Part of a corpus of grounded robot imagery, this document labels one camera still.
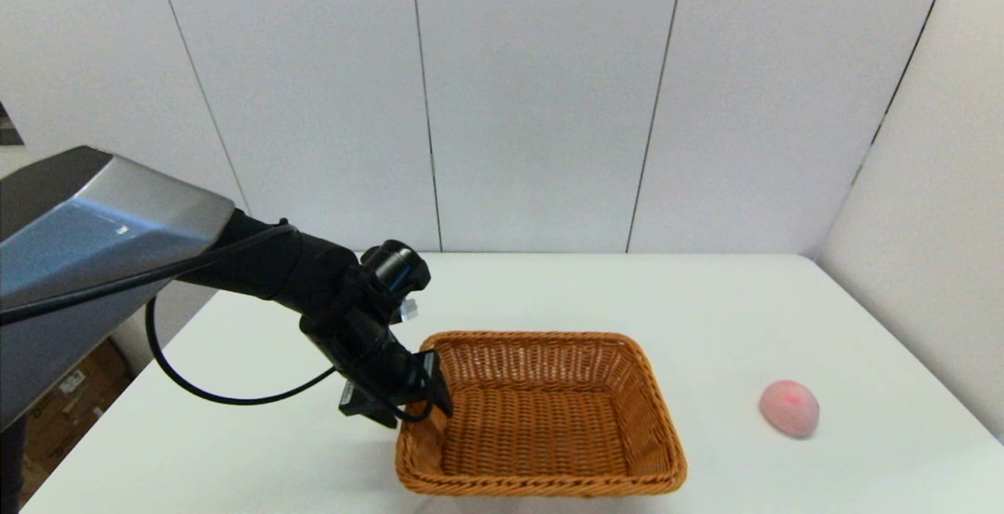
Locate orange woven wicker basket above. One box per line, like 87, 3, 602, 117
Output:
395, 330, 689, 498

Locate pink peach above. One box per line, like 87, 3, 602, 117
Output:
758, 379, 821, 439

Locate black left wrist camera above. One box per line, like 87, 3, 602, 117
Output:
359, 239, 431, 323

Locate dark wall fixture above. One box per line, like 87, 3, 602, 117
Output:
0, 102, 24, 147

